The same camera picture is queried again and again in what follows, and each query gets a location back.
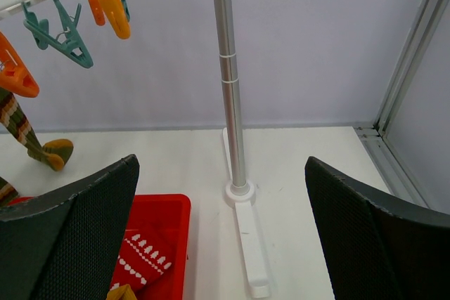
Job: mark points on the white metal drying rack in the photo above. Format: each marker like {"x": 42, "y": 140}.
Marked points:
{"x": 239, "y": 193}

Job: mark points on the orange clothes peg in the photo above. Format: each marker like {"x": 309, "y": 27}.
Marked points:
{"x": 15, "y": 77}

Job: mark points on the orange peg at back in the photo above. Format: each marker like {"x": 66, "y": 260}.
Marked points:
{"x": 97, "y": 12}

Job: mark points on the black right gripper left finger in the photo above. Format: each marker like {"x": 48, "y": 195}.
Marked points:
{"x": 64, "y": 244}

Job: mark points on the yellow sock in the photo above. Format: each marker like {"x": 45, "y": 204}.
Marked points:
{"x": 123, "y": 292}

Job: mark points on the teal clothes peg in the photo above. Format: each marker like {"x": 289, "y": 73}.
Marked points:
{"x": 68, "y": 41}

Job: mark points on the yellow clothes peg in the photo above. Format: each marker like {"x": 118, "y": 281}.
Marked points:
{"x": 118, "y": 16}

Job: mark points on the red plastic bin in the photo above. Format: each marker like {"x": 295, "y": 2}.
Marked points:
{"x": 168, "y": 215}

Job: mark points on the olive orange sock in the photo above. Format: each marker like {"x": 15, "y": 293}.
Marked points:
{"x": 54, "y": 154}

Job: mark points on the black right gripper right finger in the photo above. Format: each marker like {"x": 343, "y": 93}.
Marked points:
{"x": 376, "y": 245}

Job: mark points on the red white patterned sock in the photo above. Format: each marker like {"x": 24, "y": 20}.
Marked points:
{"x": 144, "y": 258}

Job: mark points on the aluminium frame rail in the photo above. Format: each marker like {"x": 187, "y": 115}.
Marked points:
{"x": 395, "y": 172}

